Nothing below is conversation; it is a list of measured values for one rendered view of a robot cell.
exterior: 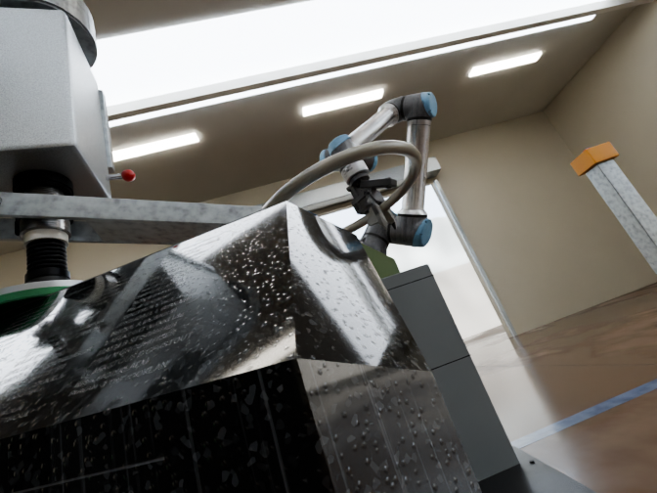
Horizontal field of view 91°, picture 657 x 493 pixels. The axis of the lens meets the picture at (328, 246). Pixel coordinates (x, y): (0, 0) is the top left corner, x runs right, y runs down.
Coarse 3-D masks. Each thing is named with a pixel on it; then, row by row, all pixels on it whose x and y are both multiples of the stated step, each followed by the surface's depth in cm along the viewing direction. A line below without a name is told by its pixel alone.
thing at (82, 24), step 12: (0, 0) 75; (12, 0) 76; (24, 0) 77; (36, 0) 78; (48, 0) 79; (60, 0) 82; (72, 0) 85; (72, 12) 83; (84, 12) 88; (72, 24) 84; (84, 24) 86; (84, 36) 88; (84, 48) 90; (96, 48) 92; (96, 60) 94
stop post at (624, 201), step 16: (608, 144) 147; (576, 160) 154; (592, 160) 146; (608, 160) 147; (592, 176) 151; (608, 176) 144; (624, 176) 144; (608, 192) 146; (624, 192) 142; (624, 208) 141; (640, 208) 139; (624, 224) 144; (640, 224) 137; (656, 224) 136; (640, 240) 139; (656, 240) 134; (656, 256) 135; (656, 272) 137
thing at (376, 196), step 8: (360, 176) 107; (368, 176) 109; (352, 184) 109; (360, 184) 109; (352, 192) 111; (360, 192) 109; (368, 192) 104; (376, 192) 108; (360, 200) 107; (376, 200) 104; (360, 208) 107; (368, 208) 108
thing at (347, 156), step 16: (368, 144) 66; (384, 144) 68; (400, 144) 70; (336, 160) 64; (352, 160) 66; (416, 160) 80; (304, 176) 65; (320, 176) 65; (416, 176) 89; (288, 192) 67; (400, 192) 98; (384, 208) 104; (352, 224) 109
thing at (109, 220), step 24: (0, 192) 62; (0, 216) 61; (24, 216) 62; (48, 216) 63; (72, 216) 64; (96, 216) 65; (120, 216) 66; (144, 216) 67; (168, 216) 68; (192, 216) 70; (216, 216) 71; (240, 216) 73; (0, 240) 69; (72, 240) 72; (96, 240) 73; (120, 240) 74; (144, 240) 75; (168, 240) 76
